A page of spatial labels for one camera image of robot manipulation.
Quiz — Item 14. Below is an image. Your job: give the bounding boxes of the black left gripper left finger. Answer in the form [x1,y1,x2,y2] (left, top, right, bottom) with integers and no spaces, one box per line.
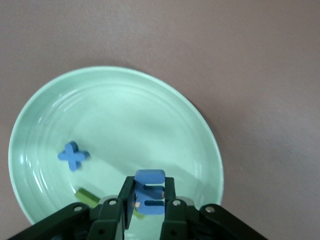
[7,176,137,240]

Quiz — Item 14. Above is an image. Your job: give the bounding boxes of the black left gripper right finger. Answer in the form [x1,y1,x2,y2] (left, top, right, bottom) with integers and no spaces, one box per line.
[159,177,271,240]

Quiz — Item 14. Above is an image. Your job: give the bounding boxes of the green foam lowercase n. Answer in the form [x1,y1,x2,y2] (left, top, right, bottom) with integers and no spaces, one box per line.
[74,187,146,221]

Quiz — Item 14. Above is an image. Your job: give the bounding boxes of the blue foam lowercase m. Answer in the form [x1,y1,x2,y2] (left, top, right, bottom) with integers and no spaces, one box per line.
[133,169,166,216]

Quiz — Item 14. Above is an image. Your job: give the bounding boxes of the blue foam lowercase x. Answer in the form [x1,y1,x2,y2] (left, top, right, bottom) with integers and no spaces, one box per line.
[57,141,91,173]

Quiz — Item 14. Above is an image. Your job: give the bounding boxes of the green plate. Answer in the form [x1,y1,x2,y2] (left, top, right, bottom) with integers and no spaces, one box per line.
[7,65,224,240]

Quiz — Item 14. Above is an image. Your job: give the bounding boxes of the brown table mat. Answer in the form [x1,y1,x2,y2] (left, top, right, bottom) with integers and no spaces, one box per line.
[0,0,320,240]

